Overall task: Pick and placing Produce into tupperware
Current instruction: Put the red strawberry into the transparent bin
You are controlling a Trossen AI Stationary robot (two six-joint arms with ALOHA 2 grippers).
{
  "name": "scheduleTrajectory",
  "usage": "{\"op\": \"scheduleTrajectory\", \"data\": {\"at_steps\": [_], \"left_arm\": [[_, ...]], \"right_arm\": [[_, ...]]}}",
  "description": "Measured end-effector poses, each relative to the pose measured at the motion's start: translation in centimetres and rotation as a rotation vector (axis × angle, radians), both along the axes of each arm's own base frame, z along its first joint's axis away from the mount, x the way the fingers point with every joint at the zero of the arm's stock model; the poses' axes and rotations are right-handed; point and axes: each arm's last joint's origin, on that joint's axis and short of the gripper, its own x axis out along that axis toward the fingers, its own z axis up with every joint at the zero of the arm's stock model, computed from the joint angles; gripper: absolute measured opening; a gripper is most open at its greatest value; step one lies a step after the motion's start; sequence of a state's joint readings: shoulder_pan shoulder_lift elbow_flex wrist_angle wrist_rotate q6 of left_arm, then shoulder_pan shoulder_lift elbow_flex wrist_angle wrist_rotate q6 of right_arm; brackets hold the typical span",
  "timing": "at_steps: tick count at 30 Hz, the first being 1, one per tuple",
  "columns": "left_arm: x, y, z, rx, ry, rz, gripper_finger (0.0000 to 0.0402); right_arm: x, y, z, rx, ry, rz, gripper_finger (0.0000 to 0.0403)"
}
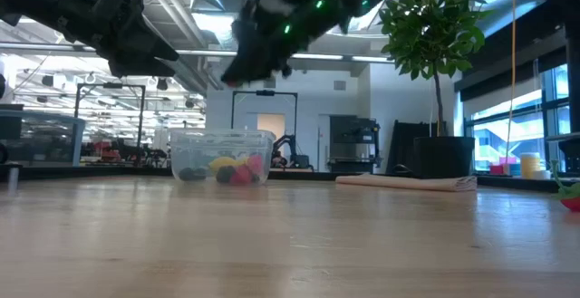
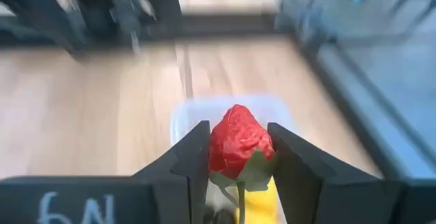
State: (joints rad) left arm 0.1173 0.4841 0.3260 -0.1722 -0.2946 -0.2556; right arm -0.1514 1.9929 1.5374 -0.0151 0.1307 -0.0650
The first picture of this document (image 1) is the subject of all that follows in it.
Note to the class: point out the clear plastic tupperware container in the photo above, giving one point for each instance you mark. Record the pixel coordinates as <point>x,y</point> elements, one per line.
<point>204,146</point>

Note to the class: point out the pink toy fruit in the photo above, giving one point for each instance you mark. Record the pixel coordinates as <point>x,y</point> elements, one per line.
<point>255,164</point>

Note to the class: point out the yellow toy fruit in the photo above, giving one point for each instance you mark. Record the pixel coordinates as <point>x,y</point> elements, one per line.
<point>240,161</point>

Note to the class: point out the red box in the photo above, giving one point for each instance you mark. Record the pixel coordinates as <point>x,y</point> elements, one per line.
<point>497,170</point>

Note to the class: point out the green plant in black pot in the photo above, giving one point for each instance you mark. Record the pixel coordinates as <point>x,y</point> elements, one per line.
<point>441,157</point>

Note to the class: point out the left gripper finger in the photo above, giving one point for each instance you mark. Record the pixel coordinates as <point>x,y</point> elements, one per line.
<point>140,68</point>
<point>154,46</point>

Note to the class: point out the black folding panel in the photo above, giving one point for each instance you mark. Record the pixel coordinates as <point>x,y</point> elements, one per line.
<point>403,148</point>

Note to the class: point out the pink box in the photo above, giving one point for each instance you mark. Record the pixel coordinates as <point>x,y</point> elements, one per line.
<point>507,160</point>

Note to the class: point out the yellow cylinder container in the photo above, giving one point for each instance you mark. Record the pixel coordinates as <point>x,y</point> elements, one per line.
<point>530,166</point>

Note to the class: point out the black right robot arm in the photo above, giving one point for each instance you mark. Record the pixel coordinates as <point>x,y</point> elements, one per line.
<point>573,62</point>

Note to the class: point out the black metal gantry frame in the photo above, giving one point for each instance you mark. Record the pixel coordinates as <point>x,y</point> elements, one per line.
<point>265,93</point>
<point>112,85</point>

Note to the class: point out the black equipment cabinet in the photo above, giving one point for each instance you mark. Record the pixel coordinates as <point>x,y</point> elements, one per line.
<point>353,135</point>

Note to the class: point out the black aluminium table frame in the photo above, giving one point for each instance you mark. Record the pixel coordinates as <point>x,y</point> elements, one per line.
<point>90,172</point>

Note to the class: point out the small red toy strawberry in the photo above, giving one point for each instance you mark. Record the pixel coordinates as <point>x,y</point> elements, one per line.
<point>242,176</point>

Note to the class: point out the grey metal post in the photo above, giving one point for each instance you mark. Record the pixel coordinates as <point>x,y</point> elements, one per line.
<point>12,178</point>

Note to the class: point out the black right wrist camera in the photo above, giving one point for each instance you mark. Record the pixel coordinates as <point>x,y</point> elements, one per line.
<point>286,71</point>

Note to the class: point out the long ceiling light bar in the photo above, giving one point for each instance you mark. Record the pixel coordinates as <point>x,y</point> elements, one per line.
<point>326,56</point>

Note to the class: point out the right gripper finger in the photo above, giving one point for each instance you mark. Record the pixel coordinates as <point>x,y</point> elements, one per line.
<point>254,15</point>
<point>256,53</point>

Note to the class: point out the grey mesh office chair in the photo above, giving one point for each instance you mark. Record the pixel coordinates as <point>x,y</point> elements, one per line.
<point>41,137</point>

